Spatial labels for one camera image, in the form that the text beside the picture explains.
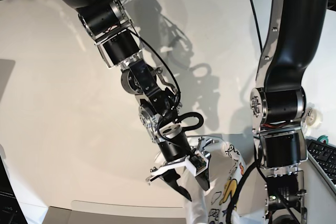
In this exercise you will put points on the white printed t-shirt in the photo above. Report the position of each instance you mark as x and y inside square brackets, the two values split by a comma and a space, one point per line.
[226, 169]

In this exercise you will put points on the grey cardboard box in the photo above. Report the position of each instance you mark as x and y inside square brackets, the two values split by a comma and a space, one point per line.
[93, 212]

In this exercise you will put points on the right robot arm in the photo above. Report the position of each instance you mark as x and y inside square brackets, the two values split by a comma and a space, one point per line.
[113, 33]

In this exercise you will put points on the green tape roll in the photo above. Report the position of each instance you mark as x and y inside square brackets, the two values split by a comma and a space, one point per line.
[323, 139]

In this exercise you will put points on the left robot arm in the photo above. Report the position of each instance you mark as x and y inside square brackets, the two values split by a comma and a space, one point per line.
[278, 105]

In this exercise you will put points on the black computer keyboard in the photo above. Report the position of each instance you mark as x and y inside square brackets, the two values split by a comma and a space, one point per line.
[324, 155]

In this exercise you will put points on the clear tape roll dispenser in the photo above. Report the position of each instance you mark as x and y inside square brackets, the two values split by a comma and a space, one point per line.
[312, 119]

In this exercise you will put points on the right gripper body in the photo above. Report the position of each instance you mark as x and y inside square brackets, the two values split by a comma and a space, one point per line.
[177, 153]

